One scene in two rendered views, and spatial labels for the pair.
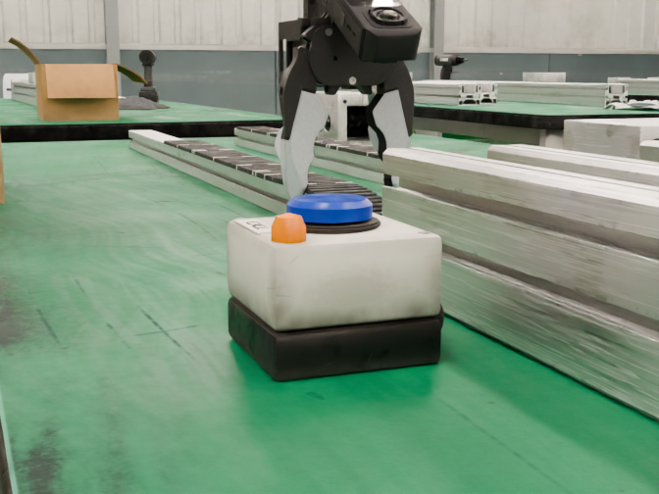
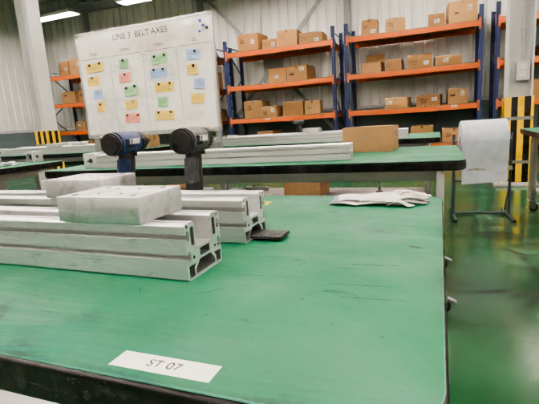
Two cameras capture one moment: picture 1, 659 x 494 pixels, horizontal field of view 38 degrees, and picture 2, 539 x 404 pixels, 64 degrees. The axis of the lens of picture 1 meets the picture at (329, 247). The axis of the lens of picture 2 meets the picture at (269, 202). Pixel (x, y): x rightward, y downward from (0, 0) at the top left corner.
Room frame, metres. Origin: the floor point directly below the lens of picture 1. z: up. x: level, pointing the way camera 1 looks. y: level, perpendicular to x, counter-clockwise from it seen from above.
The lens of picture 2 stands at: (-0.66, 0.02, 1.00)
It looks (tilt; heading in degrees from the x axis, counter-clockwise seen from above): 11 degrees down; 314
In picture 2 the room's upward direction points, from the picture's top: 4 degrees counter-clockwise
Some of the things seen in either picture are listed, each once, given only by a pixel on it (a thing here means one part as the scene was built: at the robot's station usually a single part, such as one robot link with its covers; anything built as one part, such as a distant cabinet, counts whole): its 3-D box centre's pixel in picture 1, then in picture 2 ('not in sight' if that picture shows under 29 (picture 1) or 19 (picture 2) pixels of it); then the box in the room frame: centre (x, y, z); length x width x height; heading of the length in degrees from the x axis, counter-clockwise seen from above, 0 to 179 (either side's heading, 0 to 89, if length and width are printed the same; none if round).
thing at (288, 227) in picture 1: (288, 226); not in sight; (0.40, 0.02, 0.85); 0.02 x 0.02 x 0.01
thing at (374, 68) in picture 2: not in sight; (411, 85); (3.72, -9.45, 1.59); 2.83 x 0.98 x 3.17; 22
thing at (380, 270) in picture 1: (346, 283); not in sight; (0.45, -0.01, 0.81); 0.10 x 0.08 x 0.06; 111
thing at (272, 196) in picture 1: (204, 163); not in sight; (1.24, 0.16, 0.79); 0.96 x 0.04 x 0.03; 21
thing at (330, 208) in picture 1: (329, 217); not in sight; (0.44, 0.00, 0.84); 0.04 x 0.04 x 0.02
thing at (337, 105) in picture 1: (342, 122); not in sight; (1.62, -0.02, 0.83); 0.11 x 0.10 x 0.10; 114
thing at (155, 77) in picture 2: not in sight; (153, 131); (2.97, -2.25, 0.97); 1.50 x 0.50 x 1.95; 22
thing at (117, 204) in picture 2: not in sight; (122, 211); (-0.01, -0.31, 0.87); 0.16 x 0.11 x 0.07; 21
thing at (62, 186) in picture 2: not in sight; (92, 191); (0.29, -0.40, 0.87); 0.16 x 0.11 x 0.07; 21
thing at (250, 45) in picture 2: not in sight; (285, 97); (6.51, -8.35, 1.58); 2.83 x 0.98 x 3.15; 22
